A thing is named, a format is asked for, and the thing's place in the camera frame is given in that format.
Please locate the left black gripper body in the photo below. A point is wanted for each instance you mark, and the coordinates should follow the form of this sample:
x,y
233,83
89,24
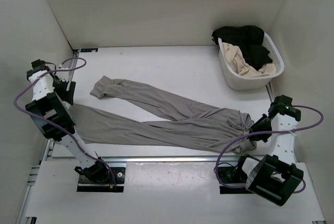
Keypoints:
x,y
59,90

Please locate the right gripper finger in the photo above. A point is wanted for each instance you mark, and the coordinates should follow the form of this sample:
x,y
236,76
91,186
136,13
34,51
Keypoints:
x,y
260,125
254,137

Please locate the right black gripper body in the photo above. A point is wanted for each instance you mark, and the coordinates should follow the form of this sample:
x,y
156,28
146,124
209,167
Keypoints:
x,y
267,125

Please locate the grey trousers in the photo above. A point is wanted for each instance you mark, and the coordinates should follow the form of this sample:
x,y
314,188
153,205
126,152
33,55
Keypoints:
x,y
184,122

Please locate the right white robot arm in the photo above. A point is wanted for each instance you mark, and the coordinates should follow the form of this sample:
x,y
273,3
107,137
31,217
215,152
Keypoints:
x,y
275,177

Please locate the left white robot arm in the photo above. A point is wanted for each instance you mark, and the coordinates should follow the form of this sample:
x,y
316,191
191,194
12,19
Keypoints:
x,y
53,95

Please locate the white laundry basket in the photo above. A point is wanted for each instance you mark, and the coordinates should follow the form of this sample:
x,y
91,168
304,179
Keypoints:
x,y
238,82

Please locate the beige garment in basket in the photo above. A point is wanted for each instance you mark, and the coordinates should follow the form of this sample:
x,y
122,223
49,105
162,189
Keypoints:
x,y
234,58

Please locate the black garment in basket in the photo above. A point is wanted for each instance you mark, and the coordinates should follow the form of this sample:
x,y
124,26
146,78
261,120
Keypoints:
x,y
250,41

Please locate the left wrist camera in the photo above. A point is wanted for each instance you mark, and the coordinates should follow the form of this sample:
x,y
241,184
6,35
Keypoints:
x,y
62,74

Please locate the aluminium right rail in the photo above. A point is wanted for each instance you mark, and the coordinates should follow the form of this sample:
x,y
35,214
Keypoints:
x,y
270,91

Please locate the aluminium rail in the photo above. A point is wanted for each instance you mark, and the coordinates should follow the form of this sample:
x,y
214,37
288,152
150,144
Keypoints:
x,y
72,64
270,91
162,159

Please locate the aluminium left rail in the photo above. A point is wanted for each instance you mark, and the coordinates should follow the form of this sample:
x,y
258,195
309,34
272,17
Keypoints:
x,y
72,64

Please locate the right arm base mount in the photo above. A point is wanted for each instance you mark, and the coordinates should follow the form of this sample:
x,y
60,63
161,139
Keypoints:
x,y
233,177

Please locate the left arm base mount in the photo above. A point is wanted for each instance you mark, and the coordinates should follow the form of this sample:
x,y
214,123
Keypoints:
x,y
109,179

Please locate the aluminium front rail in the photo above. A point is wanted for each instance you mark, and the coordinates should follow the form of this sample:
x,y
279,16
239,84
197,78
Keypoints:
x,y
162,159

